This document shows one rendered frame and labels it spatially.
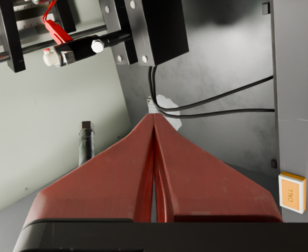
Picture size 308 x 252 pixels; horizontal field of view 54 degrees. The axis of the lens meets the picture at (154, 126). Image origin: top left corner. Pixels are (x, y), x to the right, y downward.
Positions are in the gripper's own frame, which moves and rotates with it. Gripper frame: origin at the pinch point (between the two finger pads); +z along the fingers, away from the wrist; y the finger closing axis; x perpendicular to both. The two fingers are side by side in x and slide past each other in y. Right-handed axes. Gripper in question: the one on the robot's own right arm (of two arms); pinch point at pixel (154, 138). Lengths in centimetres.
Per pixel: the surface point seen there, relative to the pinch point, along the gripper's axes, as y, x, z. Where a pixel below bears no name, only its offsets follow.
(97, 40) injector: 7.6, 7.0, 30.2
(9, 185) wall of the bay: 32, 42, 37
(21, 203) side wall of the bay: 29, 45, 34
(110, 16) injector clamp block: 6.9, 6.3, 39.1
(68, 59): 10.3, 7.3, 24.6
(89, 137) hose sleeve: 8.1, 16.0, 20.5
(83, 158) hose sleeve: 8.2, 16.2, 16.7
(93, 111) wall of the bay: 16, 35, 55
